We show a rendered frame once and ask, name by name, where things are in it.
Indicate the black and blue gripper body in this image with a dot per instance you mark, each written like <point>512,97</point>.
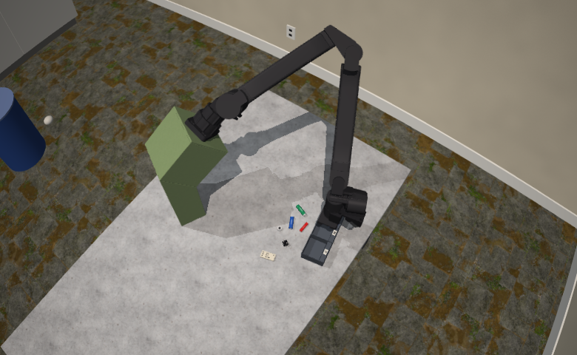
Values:
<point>324,216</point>

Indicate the cream domino tile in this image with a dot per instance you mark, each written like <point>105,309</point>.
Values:
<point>267,255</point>

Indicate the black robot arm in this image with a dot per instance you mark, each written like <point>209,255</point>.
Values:
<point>231,104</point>

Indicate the green battery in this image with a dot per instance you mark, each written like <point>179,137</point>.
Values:
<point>301,210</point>

